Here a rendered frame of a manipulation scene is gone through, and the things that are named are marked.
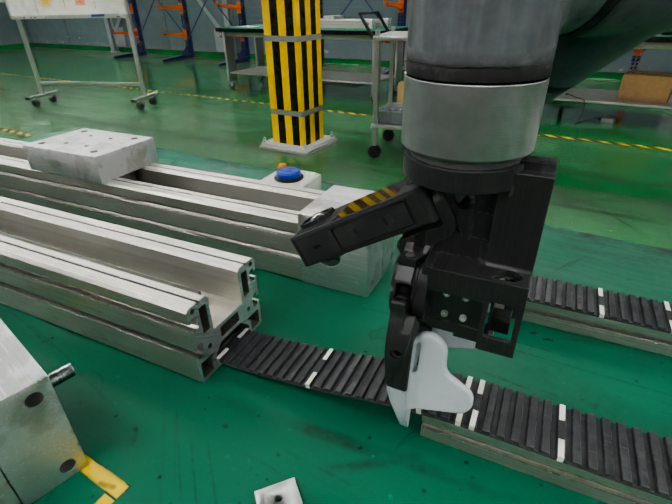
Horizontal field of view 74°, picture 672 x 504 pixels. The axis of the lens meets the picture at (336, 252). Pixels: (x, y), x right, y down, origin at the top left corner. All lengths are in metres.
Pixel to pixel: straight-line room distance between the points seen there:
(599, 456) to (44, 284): 0.52
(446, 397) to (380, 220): 0.13
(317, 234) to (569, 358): 0.30
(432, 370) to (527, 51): 0.20
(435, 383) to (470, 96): 0.19
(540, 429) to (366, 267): 0.24
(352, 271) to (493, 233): 0.27
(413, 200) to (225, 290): 0.25
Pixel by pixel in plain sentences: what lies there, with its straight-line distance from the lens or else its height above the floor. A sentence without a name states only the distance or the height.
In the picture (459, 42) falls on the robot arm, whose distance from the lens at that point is 0.23.
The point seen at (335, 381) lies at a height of 0.80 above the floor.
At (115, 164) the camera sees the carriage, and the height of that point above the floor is 0.88.
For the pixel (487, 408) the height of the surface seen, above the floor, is 0.82.
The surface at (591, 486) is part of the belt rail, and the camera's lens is 0.39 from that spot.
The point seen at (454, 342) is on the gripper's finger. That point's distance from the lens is 0.39.
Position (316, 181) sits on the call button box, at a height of 0.83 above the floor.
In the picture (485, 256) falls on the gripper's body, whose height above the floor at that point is 0.95.
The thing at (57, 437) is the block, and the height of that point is 0.82.
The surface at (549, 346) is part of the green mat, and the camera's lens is 0.51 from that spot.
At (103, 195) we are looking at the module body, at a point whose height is 0.84.
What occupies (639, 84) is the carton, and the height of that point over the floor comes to 0.36.
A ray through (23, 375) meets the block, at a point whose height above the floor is 0.87.
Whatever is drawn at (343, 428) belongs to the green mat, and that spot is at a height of 0.78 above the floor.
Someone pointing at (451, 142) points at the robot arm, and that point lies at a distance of 0.24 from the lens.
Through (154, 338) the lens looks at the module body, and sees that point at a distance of 0.47.
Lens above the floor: 1.09
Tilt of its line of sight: 30 degrees down
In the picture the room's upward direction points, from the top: 1 degrees counter-clockwise
